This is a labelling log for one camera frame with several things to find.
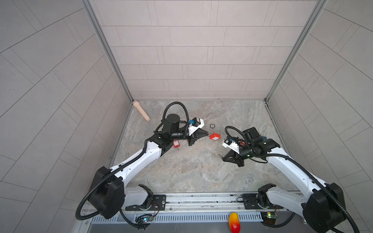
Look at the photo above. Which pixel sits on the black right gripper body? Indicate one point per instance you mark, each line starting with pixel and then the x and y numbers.
pixel 239 158

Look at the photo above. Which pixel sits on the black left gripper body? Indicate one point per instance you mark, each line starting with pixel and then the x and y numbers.
pixel 190 140

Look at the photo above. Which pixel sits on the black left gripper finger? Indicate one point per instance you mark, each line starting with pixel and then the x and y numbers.
pixel 203 133
pixel 198 138

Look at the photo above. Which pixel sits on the red padlock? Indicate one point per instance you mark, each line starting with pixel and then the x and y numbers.
pixel 176 144
pixel 214 136

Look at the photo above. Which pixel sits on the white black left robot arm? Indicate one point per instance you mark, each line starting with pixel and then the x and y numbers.
pixel 109 193

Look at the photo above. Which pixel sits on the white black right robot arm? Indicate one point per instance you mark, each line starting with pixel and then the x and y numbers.
pixel 321 204

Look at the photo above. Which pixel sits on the red yellow toy fruit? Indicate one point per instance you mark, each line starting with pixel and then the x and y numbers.
pixel 234 223

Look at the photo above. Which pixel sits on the metal base rail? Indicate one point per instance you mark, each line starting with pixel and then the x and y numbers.
pixel 201 207

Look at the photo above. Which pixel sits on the right circuit board with wires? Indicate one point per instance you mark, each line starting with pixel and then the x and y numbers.
pixel 269 218

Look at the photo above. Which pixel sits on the circuit board with wires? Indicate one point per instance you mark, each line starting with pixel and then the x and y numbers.
pixel 144 220
pixel 269 218

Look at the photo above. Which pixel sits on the left circuit board with wires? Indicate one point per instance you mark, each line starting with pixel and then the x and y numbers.
pixel 144 220

